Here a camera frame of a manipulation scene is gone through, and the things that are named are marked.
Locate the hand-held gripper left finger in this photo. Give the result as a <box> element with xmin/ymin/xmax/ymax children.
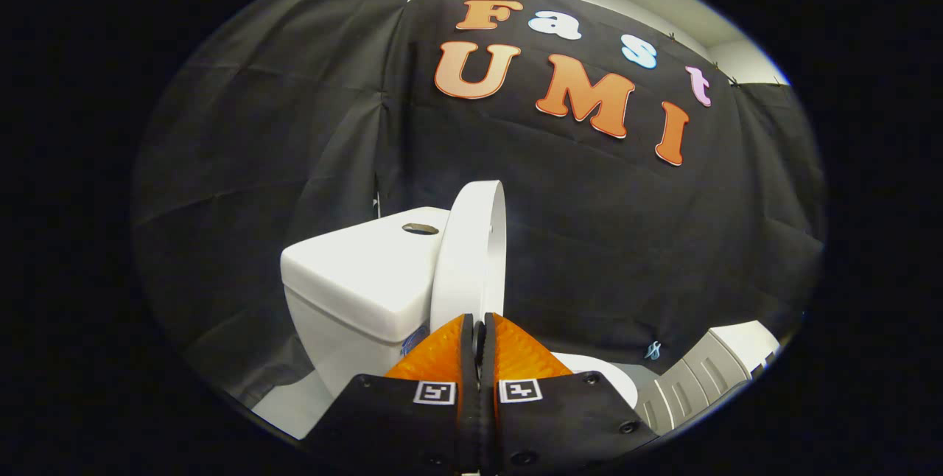
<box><xmin>306</xmin><ymin>312</ymin><xmax>480</xmax><ymax>473</ymax></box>

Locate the white drawer cabinet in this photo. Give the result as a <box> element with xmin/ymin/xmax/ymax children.
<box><xmin>635</xmin><ymin>320</ymin><xmax>782</xmax><ymax>433</ymax></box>

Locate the black backdrop cloth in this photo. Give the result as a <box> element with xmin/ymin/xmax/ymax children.
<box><xmin>133</xmin><ymin>0</ymin><xmax>826</xmax><ymax>407</ymax></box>

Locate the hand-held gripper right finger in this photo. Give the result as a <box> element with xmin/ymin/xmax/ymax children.
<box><xmin>480</xmin><ymin>312</ymin><xmax>660</xmax><ymax>475</ymax></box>

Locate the white toilet lid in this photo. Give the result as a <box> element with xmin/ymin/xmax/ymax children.
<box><xmin>430</xmin><ymin>180</ymin><xmax>508</xmax><ymax>337</ymax></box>

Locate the white toilet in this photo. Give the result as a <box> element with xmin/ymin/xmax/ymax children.
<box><xmin>280</xmin><ymin>207</ymin><xmax>639</xmax><ymax>410</ymax></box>

